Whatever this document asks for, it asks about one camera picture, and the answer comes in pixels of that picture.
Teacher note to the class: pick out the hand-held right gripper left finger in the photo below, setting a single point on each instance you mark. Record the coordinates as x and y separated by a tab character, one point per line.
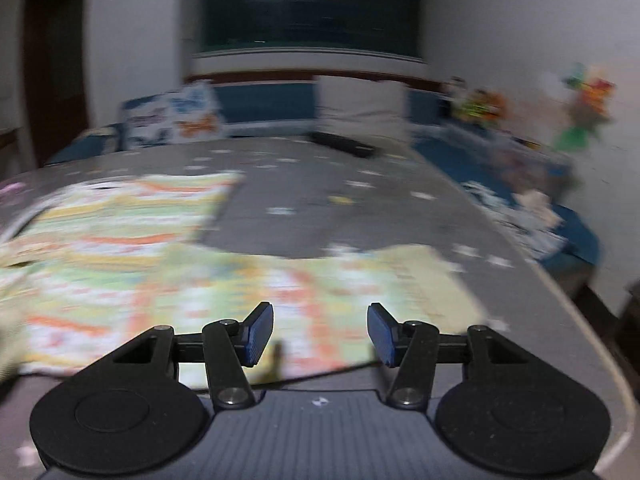
260	332

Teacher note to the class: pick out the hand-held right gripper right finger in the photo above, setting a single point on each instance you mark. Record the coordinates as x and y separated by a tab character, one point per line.
380	332

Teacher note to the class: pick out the colourful printed children's garment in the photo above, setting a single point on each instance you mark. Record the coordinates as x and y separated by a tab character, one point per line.
150	285

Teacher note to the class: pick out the pale crumpled cloth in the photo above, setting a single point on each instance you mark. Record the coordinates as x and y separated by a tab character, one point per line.
525	215

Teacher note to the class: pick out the black remote control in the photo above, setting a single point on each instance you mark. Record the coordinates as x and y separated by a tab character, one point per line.
345	144

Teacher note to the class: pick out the white pillow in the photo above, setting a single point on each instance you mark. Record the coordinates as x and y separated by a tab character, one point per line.
362	107

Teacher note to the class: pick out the blue sofa bench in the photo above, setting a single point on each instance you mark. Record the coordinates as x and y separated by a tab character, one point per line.
270	102

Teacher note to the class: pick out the butterfly print pillow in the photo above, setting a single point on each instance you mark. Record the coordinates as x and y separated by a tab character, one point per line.
172	115

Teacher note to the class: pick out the colourful plush toys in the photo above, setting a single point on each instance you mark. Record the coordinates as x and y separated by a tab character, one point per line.
475	102

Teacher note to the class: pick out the dark window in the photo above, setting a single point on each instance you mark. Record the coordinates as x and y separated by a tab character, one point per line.
310	5

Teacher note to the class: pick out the dark wooden door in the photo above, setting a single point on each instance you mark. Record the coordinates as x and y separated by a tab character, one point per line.
55	60

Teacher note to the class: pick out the colourful flower wall decoration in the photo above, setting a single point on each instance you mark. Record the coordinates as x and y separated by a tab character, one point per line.
582	105

